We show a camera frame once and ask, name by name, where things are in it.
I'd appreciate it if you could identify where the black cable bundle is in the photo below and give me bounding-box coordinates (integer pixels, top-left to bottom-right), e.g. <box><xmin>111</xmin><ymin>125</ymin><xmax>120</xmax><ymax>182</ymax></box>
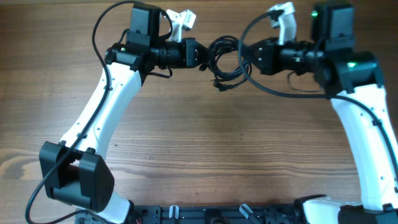
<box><xmin>198</xmin><ymin>35</ymin><xmax>253</xmax><ymax>92</ymax></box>

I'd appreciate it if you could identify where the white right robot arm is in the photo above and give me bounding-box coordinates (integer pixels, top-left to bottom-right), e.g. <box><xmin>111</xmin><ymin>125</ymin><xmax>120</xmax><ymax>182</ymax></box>
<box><xmin>238</xmin><ymin>1</ymin><xmax>397</xmax><ymax>223</ymax></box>

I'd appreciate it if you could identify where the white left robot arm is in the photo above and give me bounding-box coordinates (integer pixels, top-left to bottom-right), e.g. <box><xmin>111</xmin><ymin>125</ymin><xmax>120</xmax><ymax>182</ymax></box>
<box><xmin>39</xmin><ymin>1</ymin><xmax>210</xmax><ymax>223</ymax></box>

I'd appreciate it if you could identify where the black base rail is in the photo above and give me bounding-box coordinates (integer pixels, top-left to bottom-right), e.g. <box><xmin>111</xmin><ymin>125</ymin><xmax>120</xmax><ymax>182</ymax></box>
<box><xmin>132</xmin><ymin>204</ymin><xmax>303</xmax><ymax>224</ymax></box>

